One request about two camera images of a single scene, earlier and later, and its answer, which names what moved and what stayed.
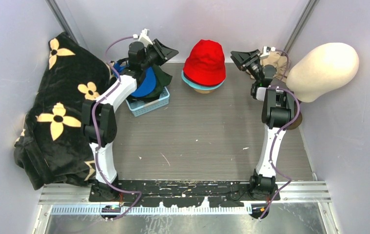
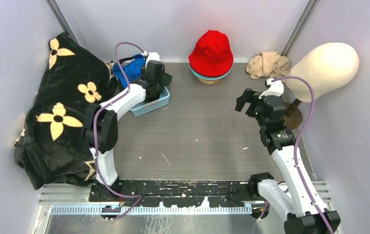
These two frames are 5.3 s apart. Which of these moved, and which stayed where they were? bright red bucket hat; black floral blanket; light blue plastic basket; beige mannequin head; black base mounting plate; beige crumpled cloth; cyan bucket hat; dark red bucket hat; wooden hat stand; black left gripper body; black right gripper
Moved: bright red bucket hat; black left gripper body; dark red bucket hat; wooden hat stand; black right gripper; cyan bucket hat
Stayed: beige mannequin head; black floral blanket; beige crumpled cloth; black base mounting plate; light blue plastic basket
